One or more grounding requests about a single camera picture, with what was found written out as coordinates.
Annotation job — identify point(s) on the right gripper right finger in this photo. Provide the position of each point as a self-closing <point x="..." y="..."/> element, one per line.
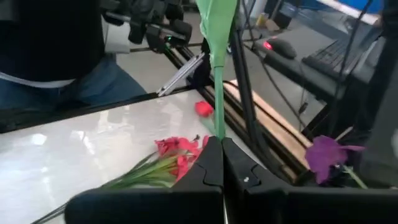
<point x="295" y="208"/>

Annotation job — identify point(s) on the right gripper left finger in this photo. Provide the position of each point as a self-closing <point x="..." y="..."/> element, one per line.
<point x="155" y="205"/>

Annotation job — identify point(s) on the purple flower bunch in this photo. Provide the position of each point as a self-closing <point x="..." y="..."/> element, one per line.
<point x="326" y="155"/>

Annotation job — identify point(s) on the green flower stem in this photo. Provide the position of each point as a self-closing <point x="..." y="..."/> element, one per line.
<point x="219" y="93"/>

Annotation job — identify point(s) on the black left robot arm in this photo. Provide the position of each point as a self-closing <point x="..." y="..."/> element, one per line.
<point x="385" y="109"/>

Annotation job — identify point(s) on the red flower bunch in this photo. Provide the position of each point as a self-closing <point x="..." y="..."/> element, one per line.
<point x="168" y="146"/>

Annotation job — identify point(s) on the red tulip green stem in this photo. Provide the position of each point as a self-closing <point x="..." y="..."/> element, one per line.
<point x="203" y="109"/>

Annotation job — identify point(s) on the black desk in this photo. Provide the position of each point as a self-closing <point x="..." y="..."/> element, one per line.
<point x="311" y="81"/>

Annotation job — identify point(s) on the black keyboard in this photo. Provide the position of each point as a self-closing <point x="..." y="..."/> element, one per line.
<point x="335" y="56"/>

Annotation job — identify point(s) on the black computer mouse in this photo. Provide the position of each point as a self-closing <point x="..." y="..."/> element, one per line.
<point x="283" y="48"/>

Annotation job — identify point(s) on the person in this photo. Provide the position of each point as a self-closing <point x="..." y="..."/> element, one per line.
<point x="46" y="46"/>

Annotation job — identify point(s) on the grey computer monitor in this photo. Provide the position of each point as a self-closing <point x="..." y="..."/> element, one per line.
<point x="360" y="4"/>

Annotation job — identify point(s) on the silver metal bracket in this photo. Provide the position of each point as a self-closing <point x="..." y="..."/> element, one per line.
<point x="183" y="73"/>

